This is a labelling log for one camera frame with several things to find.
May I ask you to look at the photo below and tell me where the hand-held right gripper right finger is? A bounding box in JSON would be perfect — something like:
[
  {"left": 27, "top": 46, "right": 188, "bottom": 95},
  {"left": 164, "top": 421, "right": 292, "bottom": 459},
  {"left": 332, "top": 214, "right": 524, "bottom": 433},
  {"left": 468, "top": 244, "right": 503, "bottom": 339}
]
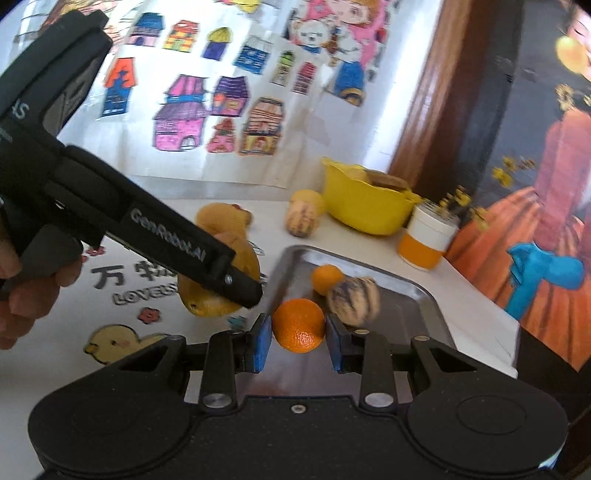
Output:
[{"left": 324, "top": 313, "right": 478, "bottom": 412}]

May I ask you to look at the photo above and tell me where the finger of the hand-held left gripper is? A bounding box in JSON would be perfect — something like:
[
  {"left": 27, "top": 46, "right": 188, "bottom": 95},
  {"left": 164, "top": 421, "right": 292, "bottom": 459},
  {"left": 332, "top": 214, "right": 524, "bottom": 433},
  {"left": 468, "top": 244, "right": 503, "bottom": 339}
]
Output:
[{"left": 203, "top": 257, "right": 265, "bottom": 309}]

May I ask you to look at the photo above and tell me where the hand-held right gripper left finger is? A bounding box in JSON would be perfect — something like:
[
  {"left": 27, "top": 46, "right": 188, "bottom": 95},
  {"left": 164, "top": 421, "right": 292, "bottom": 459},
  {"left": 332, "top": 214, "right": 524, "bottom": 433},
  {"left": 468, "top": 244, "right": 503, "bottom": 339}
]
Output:
[{"left": 108, "top": 313, "right": 274, "bottom": 412}]

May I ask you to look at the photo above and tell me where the yellow mango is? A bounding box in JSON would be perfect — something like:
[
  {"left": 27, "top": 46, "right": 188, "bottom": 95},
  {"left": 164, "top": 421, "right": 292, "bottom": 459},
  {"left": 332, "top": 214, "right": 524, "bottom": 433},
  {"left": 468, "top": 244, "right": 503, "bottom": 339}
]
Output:
[{"left": 178, "top": 233, "right": 262, "bottom": 318}]

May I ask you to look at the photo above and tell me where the large orange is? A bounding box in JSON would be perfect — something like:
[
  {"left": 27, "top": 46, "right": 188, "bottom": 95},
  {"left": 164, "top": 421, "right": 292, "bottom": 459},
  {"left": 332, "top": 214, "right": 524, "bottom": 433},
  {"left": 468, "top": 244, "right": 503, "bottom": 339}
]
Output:
[{"left": 271, "top": 298, "right": 326, "bottom": 354}]

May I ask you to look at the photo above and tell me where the metal tray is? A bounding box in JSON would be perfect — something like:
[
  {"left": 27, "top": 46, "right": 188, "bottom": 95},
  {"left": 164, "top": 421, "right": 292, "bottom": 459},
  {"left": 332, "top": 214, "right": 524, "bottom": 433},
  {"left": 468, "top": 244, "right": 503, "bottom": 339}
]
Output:
[{"left": 240, "top": 244, "right": 456, "bottom": 400}]

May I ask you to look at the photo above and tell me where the person's left hand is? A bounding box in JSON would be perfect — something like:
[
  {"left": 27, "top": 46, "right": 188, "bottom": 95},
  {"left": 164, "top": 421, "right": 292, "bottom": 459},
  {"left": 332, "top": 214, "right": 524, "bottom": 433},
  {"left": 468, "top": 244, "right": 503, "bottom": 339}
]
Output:
[{"left": 0, "top": 231, "right": 85, "bottom": 350}]

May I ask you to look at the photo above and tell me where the striped melon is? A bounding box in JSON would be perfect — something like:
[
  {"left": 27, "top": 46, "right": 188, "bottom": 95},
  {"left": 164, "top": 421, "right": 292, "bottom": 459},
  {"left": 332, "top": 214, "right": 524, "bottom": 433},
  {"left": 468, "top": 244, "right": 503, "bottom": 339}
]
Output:
[
  {"left": 285, "top": 189, "right": 327, "bottom": 238},
  {"left": 326, "top": 276, "right": 382, "bottom": 326}
]

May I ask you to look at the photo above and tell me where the small orange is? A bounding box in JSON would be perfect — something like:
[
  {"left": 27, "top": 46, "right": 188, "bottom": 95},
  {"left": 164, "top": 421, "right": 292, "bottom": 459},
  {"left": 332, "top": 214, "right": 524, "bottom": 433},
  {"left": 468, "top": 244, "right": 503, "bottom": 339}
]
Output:
[{"left": 312, "top": 264, "right": 345, "bottom": 295}]

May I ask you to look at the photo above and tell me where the orange and white cup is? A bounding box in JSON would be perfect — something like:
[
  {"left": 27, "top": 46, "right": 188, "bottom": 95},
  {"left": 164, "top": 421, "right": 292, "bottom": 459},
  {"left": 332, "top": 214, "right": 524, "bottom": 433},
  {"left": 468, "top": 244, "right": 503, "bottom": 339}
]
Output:
[{"left": 398, "top": 200, "right": 461, "bottom": 271}]

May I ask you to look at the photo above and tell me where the yellow plastic bowl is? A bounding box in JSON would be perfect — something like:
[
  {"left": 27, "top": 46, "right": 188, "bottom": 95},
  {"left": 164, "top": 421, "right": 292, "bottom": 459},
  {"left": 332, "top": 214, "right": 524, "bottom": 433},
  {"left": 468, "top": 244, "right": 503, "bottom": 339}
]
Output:
[{"left": 322, "top": 157, "right": 423, "bottom": 236}]

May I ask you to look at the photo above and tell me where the brown fruit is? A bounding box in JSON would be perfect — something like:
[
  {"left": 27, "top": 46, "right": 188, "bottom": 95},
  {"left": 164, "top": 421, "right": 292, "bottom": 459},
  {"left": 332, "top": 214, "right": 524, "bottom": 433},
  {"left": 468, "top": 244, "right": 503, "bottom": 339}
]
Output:
[{"left": 346, "top": 167, "right": 411, "bottom": 191}]

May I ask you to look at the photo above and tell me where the house drawings poster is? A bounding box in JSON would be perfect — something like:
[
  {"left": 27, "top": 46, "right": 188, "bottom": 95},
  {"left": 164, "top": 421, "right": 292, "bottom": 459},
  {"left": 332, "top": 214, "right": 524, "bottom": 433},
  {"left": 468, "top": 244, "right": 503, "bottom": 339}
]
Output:
[{"left": 60, "top": 0, "right": 324, "bottom": 189}]

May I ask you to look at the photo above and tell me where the white printed table mat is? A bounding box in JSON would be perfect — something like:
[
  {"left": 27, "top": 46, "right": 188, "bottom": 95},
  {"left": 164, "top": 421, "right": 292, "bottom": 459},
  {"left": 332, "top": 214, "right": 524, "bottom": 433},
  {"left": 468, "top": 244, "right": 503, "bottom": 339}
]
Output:
[{"left": 0, "top": 185, "right": 521, "bottom": 402}]

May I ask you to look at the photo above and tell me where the cartoon children poster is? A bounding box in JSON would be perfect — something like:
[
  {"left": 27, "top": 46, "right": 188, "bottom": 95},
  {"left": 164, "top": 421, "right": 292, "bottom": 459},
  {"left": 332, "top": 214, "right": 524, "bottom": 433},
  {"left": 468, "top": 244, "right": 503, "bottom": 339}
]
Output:
[{"left": 277, "top": 0, "right": 394, "bottom": 108}]

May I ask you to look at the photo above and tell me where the red dress wall poster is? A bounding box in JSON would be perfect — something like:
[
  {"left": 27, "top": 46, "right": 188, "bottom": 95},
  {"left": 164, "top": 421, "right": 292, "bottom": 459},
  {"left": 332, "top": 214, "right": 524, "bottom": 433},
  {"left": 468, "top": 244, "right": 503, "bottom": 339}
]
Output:
[{"left": 445, "top": 0, "right": 591, "bottom": 371}]

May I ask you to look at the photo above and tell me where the wooden door frame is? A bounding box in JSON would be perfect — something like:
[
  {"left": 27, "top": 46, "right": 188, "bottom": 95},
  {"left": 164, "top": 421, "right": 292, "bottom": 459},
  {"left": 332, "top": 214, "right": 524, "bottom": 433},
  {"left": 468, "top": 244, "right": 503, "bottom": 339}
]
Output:
[{"left": 388, "top": 0, "right": 514, "bottom": 195}]

